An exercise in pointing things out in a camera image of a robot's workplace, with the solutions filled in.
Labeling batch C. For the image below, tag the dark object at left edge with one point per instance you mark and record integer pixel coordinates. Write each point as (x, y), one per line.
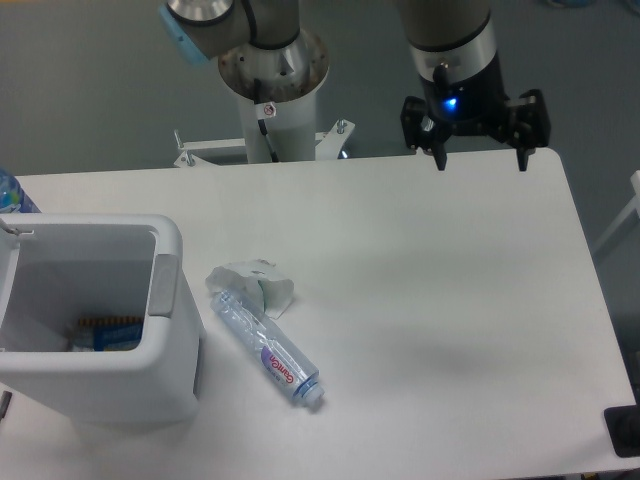
(5, 400)

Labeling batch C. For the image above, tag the black clamp at table corner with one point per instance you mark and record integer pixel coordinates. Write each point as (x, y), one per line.
(623, 426)

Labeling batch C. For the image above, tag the blue snack package in bin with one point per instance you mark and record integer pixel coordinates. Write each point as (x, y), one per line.
(106, 334)

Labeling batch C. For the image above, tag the white frame at right edge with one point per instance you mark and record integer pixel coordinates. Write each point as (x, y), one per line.
(621, 226)

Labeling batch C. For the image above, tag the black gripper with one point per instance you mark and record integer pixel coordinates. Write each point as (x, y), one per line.
(464, 96)

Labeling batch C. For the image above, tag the white plastic trash can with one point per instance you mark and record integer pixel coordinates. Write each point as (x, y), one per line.
(59, 268)

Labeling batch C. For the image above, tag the blue labelled bottle at edge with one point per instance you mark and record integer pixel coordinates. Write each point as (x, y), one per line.
(13, 197)

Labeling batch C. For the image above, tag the white pedestal base frame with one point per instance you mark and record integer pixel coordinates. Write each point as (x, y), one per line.
(329, 145)

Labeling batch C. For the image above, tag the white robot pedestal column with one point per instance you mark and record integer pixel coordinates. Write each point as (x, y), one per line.
(276, 96)

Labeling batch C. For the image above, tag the white paper wrapper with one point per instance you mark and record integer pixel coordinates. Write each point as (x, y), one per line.
(259, 280)

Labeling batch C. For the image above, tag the clear plastic water bottle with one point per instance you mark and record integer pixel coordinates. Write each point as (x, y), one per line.
(287, 366)

